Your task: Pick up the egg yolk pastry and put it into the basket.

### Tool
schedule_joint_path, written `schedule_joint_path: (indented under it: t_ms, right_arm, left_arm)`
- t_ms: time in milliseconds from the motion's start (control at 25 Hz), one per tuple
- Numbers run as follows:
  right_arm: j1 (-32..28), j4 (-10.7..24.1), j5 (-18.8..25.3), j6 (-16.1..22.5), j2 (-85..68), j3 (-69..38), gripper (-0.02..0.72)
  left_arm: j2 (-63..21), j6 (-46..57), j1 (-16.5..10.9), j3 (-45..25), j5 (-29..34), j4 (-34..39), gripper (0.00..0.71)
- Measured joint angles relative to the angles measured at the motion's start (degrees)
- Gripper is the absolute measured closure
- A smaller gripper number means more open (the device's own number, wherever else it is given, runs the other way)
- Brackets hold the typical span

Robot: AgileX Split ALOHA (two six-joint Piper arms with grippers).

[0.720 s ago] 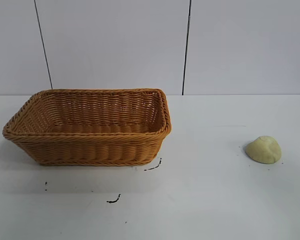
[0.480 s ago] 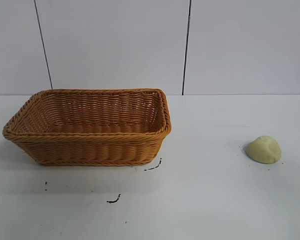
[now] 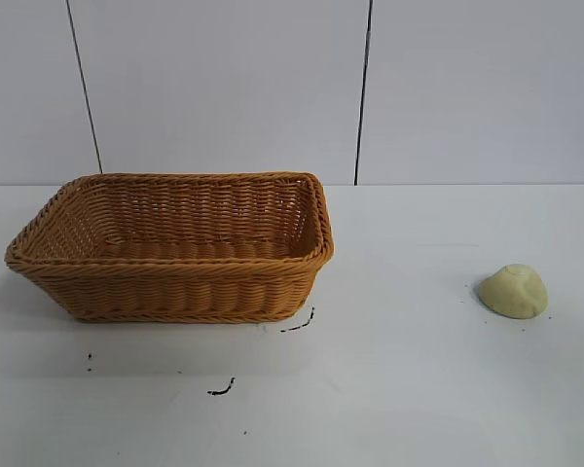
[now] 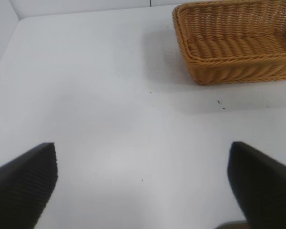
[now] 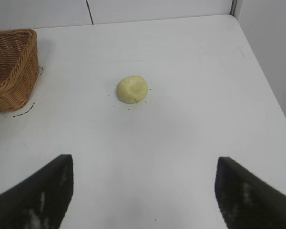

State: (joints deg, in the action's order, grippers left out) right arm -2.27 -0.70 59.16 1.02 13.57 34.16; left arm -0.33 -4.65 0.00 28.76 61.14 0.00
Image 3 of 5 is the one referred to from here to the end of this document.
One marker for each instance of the brown woven wicker basket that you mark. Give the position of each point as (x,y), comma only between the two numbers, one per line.
(175,287)

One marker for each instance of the pale yellow egg yolk pastry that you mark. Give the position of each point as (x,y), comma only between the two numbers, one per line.
(513,294)

